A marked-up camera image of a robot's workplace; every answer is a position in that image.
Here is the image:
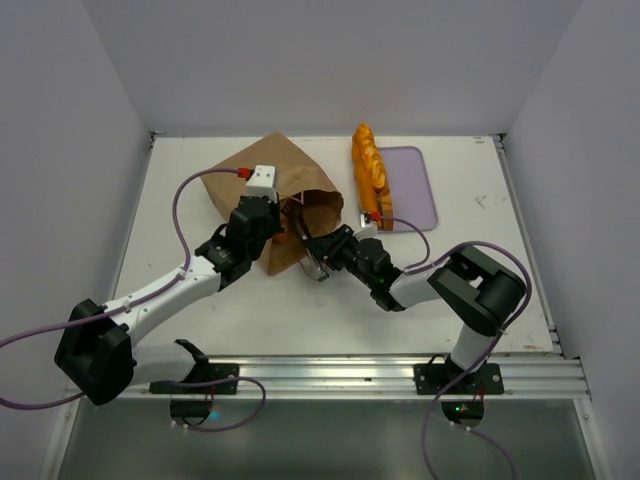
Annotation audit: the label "beige fake bread slice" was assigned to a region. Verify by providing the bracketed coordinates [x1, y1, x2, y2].
[378, 190, 394, 232]

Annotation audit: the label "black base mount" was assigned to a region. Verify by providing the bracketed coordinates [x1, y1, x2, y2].
[413, 354, 505, 428]
[149, 363, 240, 426]

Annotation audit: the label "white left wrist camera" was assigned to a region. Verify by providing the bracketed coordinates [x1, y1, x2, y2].
[237, 165, 279, 203]

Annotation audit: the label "lilac plastic tray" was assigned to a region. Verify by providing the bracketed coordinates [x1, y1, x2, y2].
[379, 146, 438, 231]

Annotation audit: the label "metal kitchen tongs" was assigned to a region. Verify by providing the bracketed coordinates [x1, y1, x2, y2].
[292, 211, 312, 279]

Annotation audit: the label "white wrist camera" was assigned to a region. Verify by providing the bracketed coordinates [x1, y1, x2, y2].
[355, 212, 381, 240]
[237, 165, 279, 203]

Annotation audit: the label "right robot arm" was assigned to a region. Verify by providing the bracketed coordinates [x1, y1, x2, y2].
[303, 225, 532, 393]

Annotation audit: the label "brown paper bag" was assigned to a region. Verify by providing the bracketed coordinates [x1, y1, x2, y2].
[218, 132, 344, 276]

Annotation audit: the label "small orange fake bread roll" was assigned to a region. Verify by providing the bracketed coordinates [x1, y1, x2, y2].
[272, 213, 290, 244]

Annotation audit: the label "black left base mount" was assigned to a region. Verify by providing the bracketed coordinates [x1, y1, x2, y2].
[149, 363, 240, 426]

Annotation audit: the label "orange fake baguette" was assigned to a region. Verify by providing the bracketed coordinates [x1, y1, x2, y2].
[352, 155, 386, 217]

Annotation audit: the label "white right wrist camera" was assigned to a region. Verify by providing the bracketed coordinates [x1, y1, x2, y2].
[355, 212, 381, 240]

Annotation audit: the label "orange fake bread loaf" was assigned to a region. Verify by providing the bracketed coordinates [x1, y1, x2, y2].
[351, 123, 388, 193]

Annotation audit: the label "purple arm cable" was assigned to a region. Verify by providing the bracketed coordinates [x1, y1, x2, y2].
[379, 215, 531, 480]
[0, 167, 269, 434]

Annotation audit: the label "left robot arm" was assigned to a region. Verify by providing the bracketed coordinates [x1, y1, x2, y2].
[54, 196, 281, 405]

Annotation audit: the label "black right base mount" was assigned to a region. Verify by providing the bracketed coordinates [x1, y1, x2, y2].
[413, 354, 505, 428]

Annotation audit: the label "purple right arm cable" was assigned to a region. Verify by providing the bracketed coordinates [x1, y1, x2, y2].
[379, 215, 531, 480]

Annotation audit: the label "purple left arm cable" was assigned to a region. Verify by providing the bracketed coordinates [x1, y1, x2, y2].
[0, 167, 269, 434]

